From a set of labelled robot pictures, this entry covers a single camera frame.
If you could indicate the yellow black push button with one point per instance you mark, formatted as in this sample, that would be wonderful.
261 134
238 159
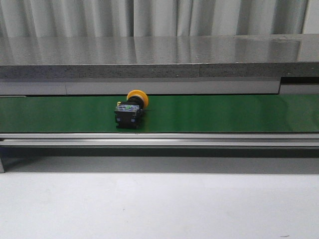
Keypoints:
128 114

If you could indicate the green conveyor belt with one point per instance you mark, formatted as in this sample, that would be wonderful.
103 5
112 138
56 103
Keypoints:
179 113

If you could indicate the grey stone counter slab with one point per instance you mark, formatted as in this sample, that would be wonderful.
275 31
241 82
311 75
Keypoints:
284 55

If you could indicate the grey panel under counter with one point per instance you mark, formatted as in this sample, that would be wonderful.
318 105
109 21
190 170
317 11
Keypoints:
160 86

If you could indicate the white pleated curtain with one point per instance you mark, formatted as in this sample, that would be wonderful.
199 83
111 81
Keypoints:
69 18

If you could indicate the aluminium conveyor side rail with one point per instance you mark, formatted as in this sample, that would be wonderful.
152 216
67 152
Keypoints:
270 153

